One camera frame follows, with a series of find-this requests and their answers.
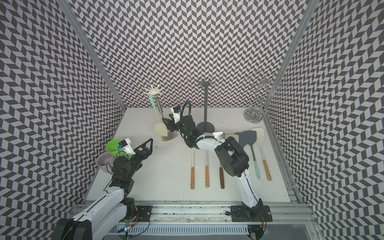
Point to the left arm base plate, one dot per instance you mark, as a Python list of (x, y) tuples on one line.
[(138, 214)]

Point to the cream spoon brown handle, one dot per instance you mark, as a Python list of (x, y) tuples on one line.
[(207, 176)]

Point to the cream spatula wooden handle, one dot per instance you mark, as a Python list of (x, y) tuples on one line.
[(260, 140)]

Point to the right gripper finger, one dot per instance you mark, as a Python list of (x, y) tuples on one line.
[(171, 126), (176, 116)]

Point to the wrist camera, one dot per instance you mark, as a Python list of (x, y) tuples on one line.
[(176, 109), (125, 146)]

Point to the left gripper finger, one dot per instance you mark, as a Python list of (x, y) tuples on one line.
[(143, 147), (148, 146)]

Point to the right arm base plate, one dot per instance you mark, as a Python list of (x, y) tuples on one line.
[(245, 214)]

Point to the cream slotted turner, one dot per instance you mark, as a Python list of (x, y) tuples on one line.
[(160, 127)]

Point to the grey ceramic mug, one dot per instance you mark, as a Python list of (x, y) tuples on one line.
[(105, 162)]

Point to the green plastic goblet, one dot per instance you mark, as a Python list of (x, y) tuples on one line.
[(115, 149)]

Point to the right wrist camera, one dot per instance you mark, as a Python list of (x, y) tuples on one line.
[(176, 109)]

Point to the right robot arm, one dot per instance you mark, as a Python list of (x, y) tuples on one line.
[(231, 155)]

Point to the aluminium front rail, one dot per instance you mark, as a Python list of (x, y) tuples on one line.
[(169, 220)]

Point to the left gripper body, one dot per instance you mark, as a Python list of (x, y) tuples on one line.
[(136, 160)]

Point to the dark grey utensil rack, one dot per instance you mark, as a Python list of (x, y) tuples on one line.
[(205, 126)]

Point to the grey spatula mint handle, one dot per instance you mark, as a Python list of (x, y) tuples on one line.
[(251, 137)]

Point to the cream spatula light wood handle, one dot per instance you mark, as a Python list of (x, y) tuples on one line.
[(192, 186)]

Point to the grey turner mint handle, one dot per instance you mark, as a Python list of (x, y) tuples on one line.
[(243, 139)]

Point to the cream turner mint handle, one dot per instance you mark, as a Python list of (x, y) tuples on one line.
[(235, 136)]

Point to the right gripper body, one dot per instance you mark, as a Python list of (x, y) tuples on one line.
[(179, 127)]

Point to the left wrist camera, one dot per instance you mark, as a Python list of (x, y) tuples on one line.
[(125, 146)]

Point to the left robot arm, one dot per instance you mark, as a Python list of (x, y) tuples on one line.
[(94, 222)]

